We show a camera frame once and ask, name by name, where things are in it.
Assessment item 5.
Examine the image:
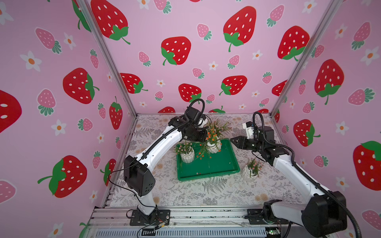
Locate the pink flower pot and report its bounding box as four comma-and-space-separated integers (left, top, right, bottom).
175, 142, 195, 164
241, 159, 264, 182

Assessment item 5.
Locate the orange flower potted plant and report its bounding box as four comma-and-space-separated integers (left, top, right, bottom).
195, 122, 224, 159

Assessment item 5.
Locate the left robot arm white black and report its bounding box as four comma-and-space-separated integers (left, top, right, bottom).
124, 115, 209, 216

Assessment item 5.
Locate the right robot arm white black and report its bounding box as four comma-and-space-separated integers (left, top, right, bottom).
230, 122, 347, 238

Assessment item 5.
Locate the green plastic storage tray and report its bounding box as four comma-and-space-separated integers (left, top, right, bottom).
177, 139, 240, 181

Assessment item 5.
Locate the tall orange flower pot back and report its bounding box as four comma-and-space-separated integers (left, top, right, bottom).
207, 120, 232, 141

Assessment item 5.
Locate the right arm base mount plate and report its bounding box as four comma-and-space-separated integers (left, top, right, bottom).
244, 208, 289, 225

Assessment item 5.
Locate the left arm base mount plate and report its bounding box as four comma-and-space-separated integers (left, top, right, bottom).
129, 209, 171, 226

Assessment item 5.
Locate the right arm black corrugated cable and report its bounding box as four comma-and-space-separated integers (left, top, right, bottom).
252, 111, 362, 238

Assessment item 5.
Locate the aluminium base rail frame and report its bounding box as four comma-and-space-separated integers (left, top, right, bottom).
80, 206, 340, 238

